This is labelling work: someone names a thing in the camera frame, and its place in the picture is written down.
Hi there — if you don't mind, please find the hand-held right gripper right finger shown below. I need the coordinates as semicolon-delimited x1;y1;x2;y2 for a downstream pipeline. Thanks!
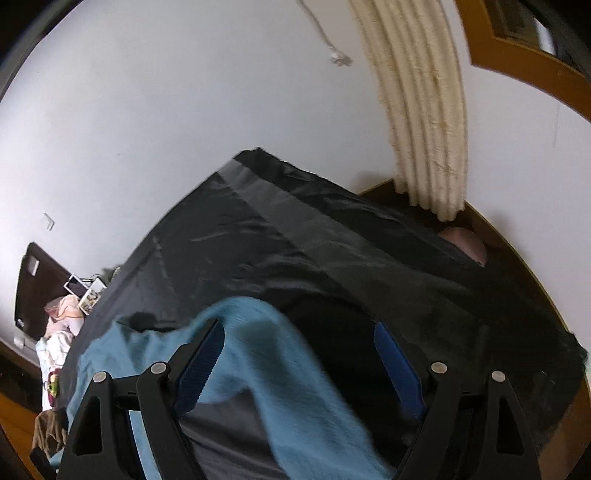
373;322;542;480

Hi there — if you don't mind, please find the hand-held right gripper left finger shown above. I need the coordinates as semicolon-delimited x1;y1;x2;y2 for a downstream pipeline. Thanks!
59;318;225;480

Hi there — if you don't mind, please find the teal knit sweater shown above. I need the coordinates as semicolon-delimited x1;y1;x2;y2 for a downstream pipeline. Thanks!
76;296;398;480

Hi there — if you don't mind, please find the pink rounded object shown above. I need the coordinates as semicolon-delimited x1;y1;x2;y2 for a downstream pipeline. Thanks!
438;227;488;268

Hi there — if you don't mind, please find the pink blanket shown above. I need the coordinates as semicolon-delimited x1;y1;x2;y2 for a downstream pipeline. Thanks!
45;295;85;337

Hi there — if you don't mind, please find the black satin bed cover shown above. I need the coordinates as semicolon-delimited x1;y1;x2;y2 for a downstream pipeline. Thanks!
55;148;589;480

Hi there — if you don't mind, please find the brown fleece garment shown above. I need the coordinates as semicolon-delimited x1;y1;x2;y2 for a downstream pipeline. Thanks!
31;408;70;455

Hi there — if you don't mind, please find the dark wooden headboard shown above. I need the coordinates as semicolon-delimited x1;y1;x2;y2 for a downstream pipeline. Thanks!
14;242;75;329

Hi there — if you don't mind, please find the cream curtain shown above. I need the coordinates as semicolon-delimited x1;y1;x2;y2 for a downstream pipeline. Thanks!
348;0;469;221

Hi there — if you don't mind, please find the photo collage frame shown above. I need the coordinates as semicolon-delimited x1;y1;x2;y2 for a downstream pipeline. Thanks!
79;282;108;311

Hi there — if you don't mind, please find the white wall power cable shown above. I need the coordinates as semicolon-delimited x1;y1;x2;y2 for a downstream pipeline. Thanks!
298;0;352;66

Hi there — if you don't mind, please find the wooden window frame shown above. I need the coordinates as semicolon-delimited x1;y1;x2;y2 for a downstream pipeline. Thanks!
455;0;591;100

